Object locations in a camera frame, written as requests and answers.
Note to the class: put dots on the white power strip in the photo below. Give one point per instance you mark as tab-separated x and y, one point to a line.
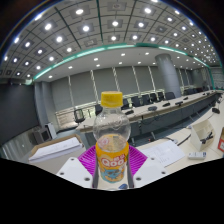
196	155

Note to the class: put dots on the round ceiling lights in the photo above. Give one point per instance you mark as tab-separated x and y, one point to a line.
86	28

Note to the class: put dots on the white cardboard paper box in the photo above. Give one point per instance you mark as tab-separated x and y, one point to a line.
55	148

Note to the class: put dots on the long curved conference desk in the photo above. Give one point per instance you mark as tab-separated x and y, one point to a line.
173	108

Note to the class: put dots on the white open desk organizer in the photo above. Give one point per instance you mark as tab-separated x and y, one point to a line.
200	133

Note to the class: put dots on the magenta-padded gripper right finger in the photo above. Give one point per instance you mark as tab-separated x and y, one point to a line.
150	170

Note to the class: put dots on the grey floor cabinet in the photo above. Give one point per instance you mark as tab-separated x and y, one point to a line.
42	135

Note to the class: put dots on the white printed paper sheet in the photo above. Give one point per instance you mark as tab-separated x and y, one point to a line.
165	152

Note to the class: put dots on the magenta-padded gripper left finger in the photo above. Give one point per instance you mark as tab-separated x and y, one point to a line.
75	170

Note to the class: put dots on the black office chairs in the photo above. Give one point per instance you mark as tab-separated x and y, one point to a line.
136	101

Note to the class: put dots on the yellow-capped orange drink bottle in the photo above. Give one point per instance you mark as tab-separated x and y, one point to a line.
111	160

